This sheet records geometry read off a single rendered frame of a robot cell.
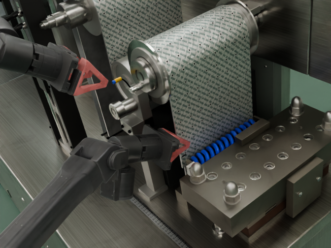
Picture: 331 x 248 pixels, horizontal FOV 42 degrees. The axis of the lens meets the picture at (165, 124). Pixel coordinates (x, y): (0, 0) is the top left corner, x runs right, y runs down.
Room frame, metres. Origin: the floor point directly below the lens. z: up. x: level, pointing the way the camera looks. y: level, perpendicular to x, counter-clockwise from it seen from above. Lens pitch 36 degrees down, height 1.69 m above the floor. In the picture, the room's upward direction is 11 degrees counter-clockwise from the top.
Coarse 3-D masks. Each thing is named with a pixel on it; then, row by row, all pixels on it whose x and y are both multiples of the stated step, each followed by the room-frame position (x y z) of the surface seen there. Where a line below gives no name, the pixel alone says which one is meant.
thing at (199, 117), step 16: (240, 64) 0.86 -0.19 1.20; (224, 80) 0.83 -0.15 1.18; (240, 80) 0.86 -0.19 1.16; (192, 96) 0.78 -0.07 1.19; (208, 96) 0.81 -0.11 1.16; (224, 96) 0.83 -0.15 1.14; (240, 96) 0.86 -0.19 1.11; (176, 112) 0.76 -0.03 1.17; (192, 112) 0.78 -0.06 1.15; (208, 112) 0.80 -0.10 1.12; (224, 112) 0.83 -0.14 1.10; (240, 112) 0.86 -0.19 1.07; (176, 128) 0.76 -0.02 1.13; (192, 128) 0.78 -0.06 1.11; (208, 128) 0.80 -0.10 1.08; (224, 128) 0.83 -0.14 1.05; (192, 144) 0.77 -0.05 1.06; (208, 144) 0.80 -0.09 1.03
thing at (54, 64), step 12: (36, 48) 0.68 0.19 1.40; (48, 48) 0.70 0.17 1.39; (60, 48) 0.73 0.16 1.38; (36, 60) 0.67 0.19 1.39; (48, 60) 0.68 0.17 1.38; (60, 60) 0.69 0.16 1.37; (72, 60) 0.68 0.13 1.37; (36, 72) 0.67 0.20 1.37; (48, 72) 0.68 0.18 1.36; (60, 72) 0.69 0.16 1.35; (60, 84) 0.67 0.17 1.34
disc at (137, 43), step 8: (136, 40) 0.82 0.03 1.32; (128, 48) 0.86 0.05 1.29; (144, 48) 0.80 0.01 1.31; (152, 48) 0.78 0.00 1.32; (128, 56) 0.86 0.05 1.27; (152, 56) 0.78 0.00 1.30; (160, 64) 0.76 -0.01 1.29; (168, 80) 0.74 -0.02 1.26; (168, 88) 0.75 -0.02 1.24; (168, 96) 0.75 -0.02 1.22
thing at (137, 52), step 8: (248, 24) 0.89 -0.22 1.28; (136, 48) 0.82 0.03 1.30; (136, 56) 0.83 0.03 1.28; (144, 56) 0.80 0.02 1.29; (152, 64) 0.78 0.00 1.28; (160, 72) 0.76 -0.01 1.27; (160, 80) 0.76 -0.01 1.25; (160, 88) 0.77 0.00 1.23; (152, 96) 0.80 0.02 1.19; (160, 96) 0.77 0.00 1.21
